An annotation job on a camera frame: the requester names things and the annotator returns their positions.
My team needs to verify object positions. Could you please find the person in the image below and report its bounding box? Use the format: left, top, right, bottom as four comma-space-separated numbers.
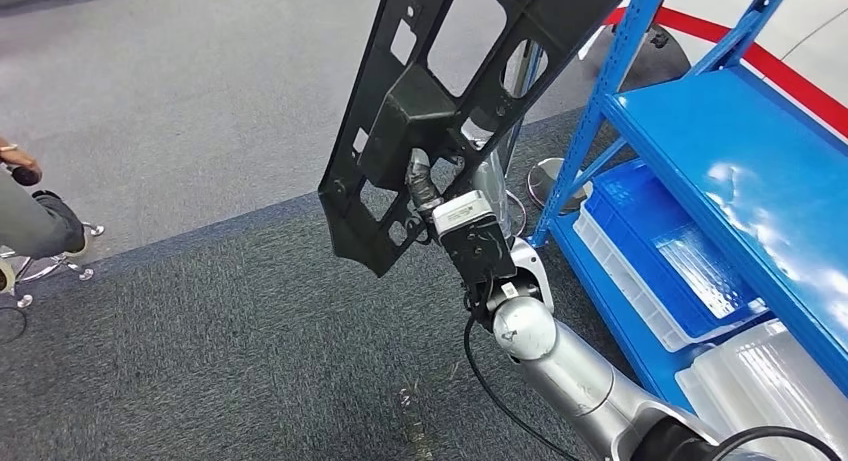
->
0, 136, 107, 261

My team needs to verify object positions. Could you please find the blue plastic crate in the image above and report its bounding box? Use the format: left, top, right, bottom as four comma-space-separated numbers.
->
581, 158, 770, 343

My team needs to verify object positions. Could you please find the white car with red stripe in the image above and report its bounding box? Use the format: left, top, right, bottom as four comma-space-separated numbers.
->
574, 0, 848, 141

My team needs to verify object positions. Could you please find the chrome legged stool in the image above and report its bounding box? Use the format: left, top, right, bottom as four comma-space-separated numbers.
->
0, 220, 107, 312

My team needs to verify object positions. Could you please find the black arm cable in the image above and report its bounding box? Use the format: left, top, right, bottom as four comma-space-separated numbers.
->
462, 315, 578, 461
707, 424, 844, 461

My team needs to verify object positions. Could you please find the black floor cable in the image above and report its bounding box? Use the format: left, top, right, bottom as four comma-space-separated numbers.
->
0, 305, 29, 347

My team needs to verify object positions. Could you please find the translucent white plastic crate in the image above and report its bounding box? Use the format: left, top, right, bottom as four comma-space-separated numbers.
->
675, 318, 848, 461

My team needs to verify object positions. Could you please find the person's hand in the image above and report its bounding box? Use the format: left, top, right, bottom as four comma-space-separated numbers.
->
0, 138, 42, 182

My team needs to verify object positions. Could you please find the blue metal shelf rack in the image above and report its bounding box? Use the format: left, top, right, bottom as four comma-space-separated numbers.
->
529, 0, 848, 416

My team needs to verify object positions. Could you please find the long black plastic part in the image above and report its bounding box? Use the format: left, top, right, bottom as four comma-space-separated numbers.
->
317, 0, 641, 278

